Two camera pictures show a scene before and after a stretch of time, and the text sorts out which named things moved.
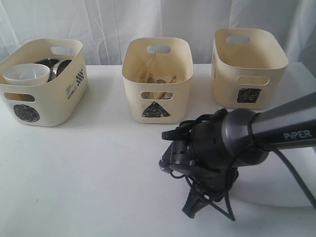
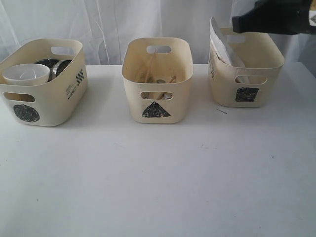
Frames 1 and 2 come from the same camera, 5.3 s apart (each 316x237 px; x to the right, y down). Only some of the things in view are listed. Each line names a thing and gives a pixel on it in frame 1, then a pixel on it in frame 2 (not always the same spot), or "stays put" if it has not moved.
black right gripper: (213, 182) → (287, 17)
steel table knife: (168, 95) stays put
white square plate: (275, 181) → (226, 50)
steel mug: (49, 62) stays put
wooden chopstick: (149, 66) stays put
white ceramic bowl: (27, 74) stays put
